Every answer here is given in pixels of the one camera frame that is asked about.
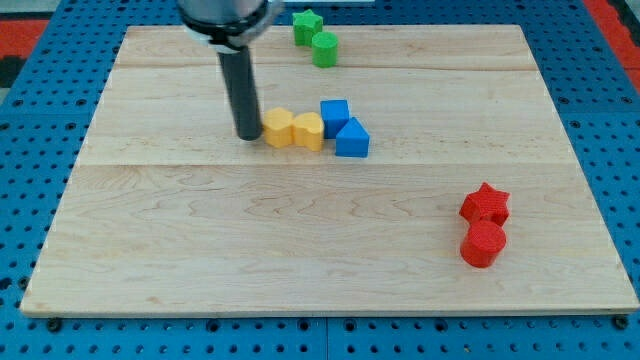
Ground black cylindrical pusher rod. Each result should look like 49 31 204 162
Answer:
218 47 263 141

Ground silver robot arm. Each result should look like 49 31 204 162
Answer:
176 0 284 141

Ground yellow hexagon block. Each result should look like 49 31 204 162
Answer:
263 107 294 148

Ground green star block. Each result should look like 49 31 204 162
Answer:
292 9 324 47

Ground green cylinder block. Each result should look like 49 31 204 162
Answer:
311 32 339 68

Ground yellow heart block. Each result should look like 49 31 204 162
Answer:
293 112 324 152

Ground blue cube block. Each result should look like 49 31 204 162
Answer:
320 99 350 139

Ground blue triangle block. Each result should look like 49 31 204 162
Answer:
335 117 370 158

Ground light wooden board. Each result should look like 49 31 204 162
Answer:
21 25 639 318

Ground red star block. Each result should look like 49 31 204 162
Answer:
459 182 510 226

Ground red cylinder block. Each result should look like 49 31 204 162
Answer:
460 220 507 268

